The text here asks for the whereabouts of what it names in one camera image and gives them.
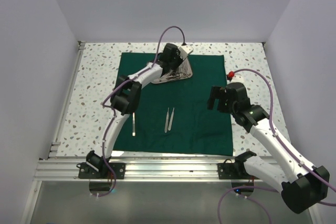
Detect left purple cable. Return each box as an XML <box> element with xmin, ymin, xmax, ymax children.
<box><xmin>89</xmin><ymin>26</ymin><xmax>187</xmax><ymax>198</ymax></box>

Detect aluminium rail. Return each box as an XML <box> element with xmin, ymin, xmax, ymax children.
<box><xmin>47</xmin><ymin>41</ymin><xmax>86</xmax><ymax>159</ymax></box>
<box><xmin>33</xmin><ymin>155</ymin><xmax>279</xmax><ymax>183</ymax></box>

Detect aluminium left side rail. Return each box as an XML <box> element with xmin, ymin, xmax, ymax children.
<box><xmin>47</xmin><ymin>41</ymin><xmax>86</xmax><ymax>159</ymax></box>

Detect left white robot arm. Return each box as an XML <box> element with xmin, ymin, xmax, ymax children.
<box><xmin>86</xmin><ymin>43</ymin><xmax>193</xmax><ymax>178</ymax></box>

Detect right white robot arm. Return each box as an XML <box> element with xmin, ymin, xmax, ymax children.
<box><xmin>207</xmin><ymin>82</ymin><xmax>330</xmax><ymax>214</ymax></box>

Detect steel instrument tray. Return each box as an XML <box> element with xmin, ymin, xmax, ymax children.
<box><xmin>151</xmin><ymin>58</ymin><xmax>193</xmax><ymax>84</ymax></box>

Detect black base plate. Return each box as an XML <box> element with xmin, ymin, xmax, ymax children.
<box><xmin>217</xmin><ymin>159</ymin><xmax>255</xmax><ymax>180</ymax></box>
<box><xmin>76</xmin><ymin>162</ymin><xmax>125</xmax><ymax>179</ymax></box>

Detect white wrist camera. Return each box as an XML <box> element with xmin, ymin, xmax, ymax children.
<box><xmin>178</xmin><ymin>45</ymin><xmax>194</xmax><ymax>60</ymax></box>
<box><xmin>226</xmin><ymin>71</ymin><xmax>245</xmax><ymax>83</ymax></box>

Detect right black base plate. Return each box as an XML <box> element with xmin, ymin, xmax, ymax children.
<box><xmin>217</xmin><ymin>159</ymin><xmax>255</xmax><ymax>180</ymax></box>

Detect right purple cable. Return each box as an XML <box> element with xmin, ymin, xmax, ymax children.
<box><xmin>218</xmin><ymin>68</ymin><xmax>336</xmax><ymax>224</ymax></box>

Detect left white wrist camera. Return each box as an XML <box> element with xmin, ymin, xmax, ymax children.
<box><xmin>178</xmin><ymin>45</ymin><xmax>194</xmax><ymax>60</ymax></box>

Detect aluminium front rail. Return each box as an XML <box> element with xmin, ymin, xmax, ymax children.
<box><xmin>33</xmin><ymin>155</ymin><xmax>279</xmax><ymax>183</ymax></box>

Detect green surgical cloth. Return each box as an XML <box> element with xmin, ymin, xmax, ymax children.
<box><xmin>113</xmin><ymin>55</ymin><xmax>233</xmax><ymax>156</ymax></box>

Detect steel scissors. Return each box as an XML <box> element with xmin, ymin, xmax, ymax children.
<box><xmin>167</xmin><ymin>67</ymin><xmax>193</xmax><ymax>81</ymax></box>

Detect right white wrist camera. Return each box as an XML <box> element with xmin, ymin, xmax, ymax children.
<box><xmin>226</xmin><ymin>71</ymin><xmax>245</xmax><ymax>83</ymax></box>

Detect purple cable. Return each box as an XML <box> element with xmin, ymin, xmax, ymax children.
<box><xmin>89</xmin><ymin>26</ymin><xmax>187</xmax><ymax>198</ymax></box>
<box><xmin>218</xmin><ymin>68</ymin><xmax>336</xmax><ymax>224</ymax></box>

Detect wide steel tweezers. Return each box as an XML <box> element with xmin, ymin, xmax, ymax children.
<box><xmin>132</xmin><ymin>112</ymin><xmax>136</xmax><ymax>136</ymax></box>

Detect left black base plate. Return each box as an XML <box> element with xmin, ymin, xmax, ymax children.
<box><xmin>76</xmin><ymin>162</ymin><xmax>125</xmax><ymax>179</ymax></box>

